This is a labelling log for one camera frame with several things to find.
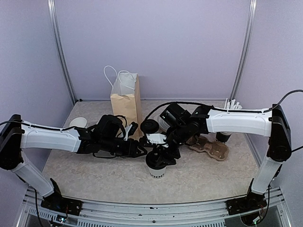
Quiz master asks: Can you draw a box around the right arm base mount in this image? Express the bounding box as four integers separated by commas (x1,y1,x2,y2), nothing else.
226,189,267,215

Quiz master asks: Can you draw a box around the white paper cup stack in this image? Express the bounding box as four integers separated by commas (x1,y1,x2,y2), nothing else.
69,117,88,128

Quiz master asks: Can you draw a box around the left aluminium frame post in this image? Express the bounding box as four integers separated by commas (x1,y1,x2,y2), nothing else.
47,0,77,105

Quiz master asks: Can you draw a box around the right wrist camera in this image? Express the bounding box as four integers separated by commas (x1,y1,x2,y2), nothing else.
144,133,169,148

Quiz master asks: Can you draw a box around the right aluminium frame post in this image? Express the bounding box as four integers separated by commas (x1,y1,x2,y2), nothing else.
230,0,257,99

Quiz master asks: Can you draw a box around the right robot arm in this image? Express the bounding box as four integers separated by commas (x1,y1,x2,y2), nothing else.
160,102,292,210

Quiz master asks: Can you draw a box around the white paper coffee cup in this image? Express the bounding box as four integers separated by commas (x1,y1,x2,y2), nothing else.
144,132,157,143

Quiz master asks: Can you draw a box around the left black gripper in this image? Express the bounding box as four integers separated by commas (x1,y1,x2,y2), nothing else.
100,136,148,158

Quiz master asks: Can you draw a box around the brown paper bag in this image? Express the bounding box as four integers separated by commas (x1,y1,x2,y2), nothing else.
103,65,143,125

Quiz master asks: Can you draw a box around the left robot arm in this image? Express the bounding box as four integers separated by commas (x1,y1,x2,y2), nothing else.
0,114,147,210

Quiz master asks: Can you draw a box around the cardboard cup carrier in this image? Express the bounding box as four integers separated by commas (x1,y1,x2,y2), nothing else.
185,136,229,161

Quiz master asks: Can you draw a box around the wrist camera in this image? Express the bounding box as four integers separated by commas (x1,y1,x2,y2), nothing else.
124,122,138,141
144,133,169,148

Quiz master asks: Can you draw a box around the aluminium frame post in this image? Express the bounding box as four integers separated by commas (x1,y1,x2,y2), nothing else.
230,0,257,99
47,0,77,105

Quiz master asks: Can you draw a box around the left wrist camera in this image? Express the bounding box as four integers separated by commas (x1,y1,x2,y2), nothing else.
124,122,138,141

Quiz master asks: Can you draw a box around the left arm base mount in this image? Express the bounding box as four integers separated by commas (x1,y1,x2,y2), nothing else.
41,178,82,216

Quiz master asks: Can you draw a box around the black cup of straws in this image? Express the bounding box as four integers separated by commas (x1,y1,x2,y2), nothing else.
215,99,242,144

